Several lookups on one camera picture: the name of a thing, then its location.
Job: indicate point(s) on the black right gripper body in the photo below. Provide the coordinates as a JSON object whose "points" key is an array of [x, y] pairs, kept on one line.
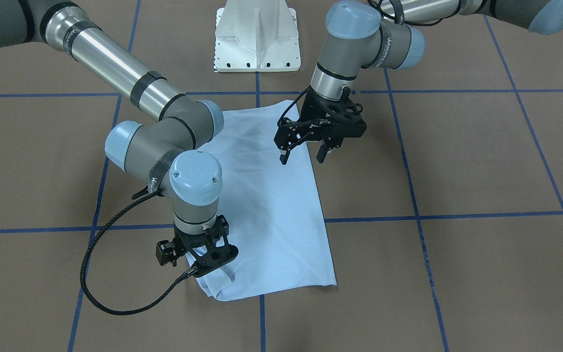
{"points": [[165, 252]]}

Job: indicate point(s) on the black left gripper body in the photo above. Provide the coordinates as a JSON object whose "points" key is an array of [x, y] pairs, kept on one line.
{"points": [[306, 116]]}

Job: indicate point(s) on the light blue t-shirt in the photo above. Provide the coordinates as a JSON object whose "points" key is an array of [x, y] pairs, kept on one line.
{"points": [[273, 210]]}

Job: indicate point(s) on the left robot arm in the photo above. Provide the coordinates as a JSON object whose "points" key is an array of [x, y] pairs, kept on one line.
{"points": [[384, 33]]}

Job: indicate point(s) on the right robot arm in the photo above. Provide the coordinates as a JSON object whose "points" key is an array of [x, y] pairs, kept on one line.
{"points": [[54, 116]]}

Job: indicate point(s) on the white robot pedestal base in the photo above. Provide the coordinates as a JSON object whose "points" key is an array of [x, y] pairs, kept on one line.
{"points": [[256, 36]]}

